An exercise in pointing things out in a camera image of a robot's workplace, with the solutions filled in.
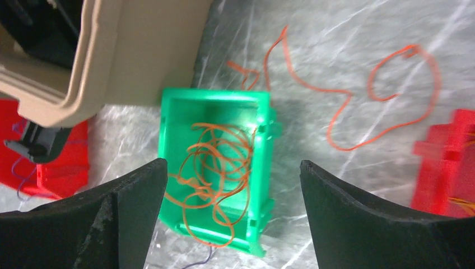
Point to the red plastic bin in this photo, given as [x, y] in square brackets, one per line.
[445, 181]
[59, 179]

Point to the red plastic bin left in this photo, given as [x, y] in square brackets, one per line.
[59, 179]

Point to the tan plastic toolbox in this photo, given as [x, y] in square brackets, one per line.
[127, 53]

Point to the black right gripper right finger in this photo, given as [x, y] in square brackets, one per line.
[352, 228]

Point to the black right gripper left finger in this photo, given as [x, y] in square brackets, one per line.
[108, 226]

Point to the black toolbox tray insert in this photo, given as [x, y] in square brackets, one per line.
[45, 30]

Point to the green plastic bin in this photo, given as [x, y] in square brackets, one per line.
[218, 146]

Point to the red plastic bin right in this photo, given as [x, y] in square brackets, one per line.
[445, 181]

